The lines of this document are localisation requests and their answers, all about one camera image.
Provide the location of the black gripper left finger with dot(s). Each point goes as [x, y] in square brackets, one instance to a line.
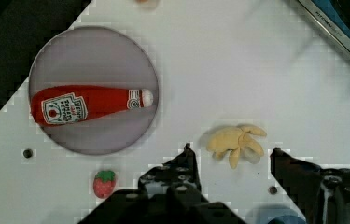
[166, 194]

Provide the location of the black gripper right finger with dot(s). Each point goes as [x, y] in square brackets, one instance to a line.
[322, 194]

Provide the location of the yellow plush peeled banana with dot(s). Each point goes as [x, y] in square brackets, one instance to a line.
[234, 140]

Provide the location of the blue bowl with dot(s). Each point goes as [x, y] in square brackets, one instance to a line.
[276, 214]

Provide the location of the red plush strawberry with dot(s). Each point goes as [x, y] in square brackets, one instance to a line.
[104, 183]

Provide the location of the red plush ketchup bottle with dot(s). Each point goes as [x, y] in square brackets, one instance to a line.
[70, 104]

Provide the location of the grey round plate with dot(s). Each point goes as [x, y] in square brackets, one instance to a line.
[100, 57]

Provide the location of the black toaster oven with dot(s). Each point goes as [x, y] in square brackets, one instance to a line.
[331, 16]

